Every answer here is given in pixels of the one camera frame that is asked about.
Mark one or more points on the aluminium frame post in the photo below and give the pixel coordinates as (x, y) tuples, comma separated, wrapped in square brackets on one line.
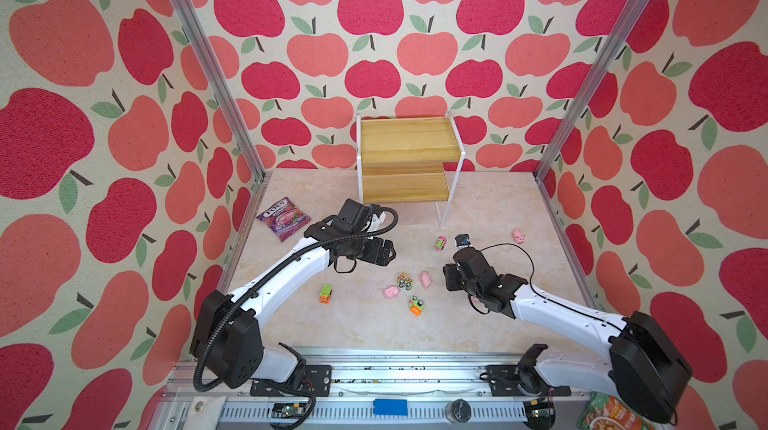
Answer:
[(214, 74), (614, 44)]

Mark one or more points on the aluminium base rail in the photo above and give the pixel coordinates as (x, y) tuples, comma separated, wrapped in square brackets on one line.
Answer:
[(429, 381)]

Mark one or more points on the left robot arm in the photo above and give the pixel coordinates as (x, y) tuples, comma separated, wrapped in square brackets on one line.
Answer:
[(227, 341)]

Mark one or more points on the right aluminium frame post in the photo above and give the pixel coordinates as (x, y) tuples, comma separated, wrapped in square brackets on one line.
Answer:
[(614, 44)]

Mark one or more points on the left aluminium frame post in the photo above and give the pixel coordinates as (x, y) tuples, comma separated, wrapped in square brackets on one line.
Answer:
[(214, 74)]

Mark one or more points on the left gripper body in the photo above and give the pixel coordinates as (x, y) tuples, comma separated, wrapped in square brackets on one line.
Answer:
[(363, 247)]

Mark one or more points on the yellow green toy car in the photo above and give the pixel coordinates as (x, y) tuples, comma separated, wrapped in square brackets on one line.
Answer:
[(404, 281)]

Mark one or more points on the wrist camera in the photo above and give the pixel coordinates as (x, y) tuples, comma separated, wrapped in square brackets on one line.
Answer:
[(354, 217), (462, 241)]

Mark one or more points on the wooden two-tier shelf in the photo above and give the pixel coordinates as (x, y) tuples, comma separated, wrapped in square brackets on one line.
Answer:
[(409, 160)]

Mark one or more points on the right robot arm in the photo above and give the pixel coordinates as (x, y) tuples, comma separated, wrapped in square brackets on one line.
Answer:
[(630, 357)]

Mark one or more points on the purple candy bag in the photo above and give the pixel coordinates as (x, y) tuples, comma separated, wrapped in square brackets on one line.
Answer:
[(284, 218)]

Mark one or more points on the blue block on rail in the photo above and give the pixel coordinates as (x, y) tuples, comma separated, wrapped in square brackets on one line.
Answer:
[(390, 407)]

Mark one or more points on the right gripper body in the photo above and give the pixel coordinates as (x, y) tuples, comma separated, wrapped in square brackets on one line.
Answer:
[(452, 281)]

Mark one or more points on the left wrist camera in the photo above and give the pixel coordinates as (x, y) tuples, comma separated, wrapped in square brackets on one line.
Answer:
[(354, 217)]

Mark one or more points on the round black knob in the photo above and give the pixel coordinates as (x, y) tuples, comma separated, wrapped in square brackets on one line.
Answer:
[(459, 411)]

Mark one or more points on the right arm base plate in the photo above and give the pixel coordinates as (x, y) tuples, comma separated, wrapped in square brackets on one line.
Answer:
[(509, 381)]

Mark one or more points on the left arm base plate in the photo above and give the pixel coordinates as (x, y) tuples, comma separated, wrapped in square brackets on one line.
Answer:
[(307, 379)]

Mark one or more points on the orange green toy car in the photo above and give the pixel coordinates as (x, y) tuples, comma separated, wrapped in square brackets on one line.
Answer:
[(326, 294)]

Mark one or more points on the orange toy car with eyes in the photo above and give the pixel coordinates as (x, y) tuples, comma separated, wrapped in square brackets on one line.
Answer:
[(416, 305)]

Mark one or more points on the pink green toy car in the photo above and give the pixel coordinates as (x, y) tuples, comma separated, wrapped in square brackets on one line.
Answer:
[(440, 243)]

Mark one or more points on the green snack bag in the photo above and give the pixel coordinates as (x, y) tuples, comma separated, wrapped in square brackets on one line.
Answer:
[(605, 412)]

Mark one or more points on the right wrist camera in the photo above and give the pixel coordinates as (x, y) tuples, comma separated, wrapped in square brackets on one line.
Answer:
[(462, 241)]

